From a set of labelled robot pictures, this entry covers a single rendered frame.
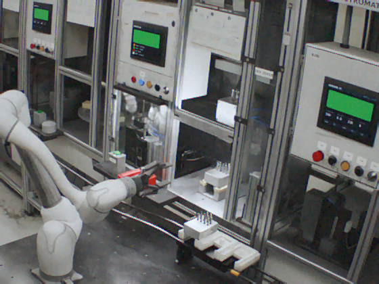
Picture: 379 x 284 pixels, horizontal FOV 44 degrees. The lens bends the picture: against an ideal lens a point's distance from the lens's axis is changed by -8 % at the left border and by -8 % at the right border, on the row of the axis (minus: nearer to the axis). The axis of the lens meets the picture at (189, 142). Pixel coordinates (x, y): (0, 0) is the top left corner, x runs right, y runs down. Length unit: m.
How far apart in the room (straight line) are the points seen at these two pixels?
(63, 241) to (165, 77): 0.92
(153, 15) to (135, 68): 0.31
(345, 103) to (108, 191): 0.97
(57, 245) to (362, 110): 1.33
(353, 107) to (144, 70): 1.15
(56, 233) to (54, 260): 0.12
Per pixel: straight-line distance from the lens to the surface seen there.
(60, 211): 2.25
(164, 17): 2.39
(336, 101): 1.85
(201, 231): 2.21
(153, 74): 2.48
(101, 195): 1.96
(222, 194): 2.51
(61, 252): 2.12
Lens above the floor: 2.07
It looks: 21 degrees down
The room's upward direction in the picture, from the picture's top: 6 degrees clockwise
